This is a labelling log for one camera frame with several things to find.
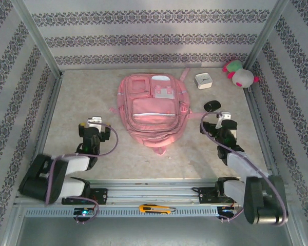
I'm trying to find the grey slotted cable duct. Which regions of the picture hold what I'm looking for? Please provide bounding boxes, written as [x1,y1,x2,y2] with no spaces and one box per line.
[24,206,237,218]

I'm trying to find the pink school backpack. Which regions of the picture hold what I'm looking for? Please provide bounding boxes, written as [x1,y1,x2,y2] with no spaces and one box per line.
[109,68,196,156]

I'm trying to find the yellow utility knife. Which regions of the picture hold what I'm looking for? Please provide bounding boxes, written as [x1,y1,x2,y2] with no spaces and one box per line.
[139,204,177,215]

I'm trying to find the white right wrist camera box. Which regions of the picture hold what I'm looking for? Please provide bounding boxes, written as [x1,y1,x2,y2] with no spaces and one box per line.
[215,111,232,129]

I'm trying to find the aluminium frame post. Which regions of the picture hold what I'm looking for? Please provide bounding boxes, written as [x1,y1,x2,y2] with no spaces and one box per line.
[243,0,290,70]
[11,0,64,77]

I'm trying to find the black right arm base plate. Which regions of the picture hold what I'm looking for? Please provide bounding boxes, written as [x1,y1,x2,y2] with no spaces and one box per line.
[192,187,246,205]

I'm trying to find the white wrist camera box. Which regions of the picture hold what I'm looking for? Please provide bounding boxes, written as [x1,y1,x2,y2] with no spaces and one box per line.
[215,111,232,129]
[87,116,103,128]

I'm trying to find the white square alarm clock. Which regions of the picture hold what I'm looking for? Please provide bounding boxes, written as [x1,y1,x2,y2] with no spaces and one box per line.
[194,73,213,90]

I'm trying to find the aluminium mounting rail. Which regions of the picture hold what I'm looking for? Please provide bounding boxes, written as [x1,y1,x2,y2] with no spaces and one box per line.
[14,179,293,206]

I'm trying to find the grey pink green plush toy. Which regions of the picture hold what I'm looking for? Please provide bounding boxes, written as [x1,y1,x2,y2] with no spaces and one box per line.
[222,59,260,89]

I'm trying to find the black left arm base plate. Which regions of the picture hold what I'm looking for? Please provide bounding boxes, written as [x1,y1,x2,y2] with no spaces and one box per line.
[61,188,108,206]

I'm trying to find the black computer mouse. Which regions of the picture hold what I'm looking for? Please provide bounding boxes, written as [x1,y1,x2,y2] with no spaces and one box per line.
[203,100,223,113]

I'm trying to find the aluminium side rail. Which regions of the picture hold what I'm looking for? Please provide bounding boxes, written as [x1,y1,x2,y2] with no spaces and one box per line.
[25,74,64,185]
[242,87,282,184]

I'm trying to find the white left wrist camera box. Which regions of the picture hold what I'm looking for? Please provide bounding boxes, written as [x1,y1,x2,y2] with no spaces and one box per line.
[87,116,103,128]

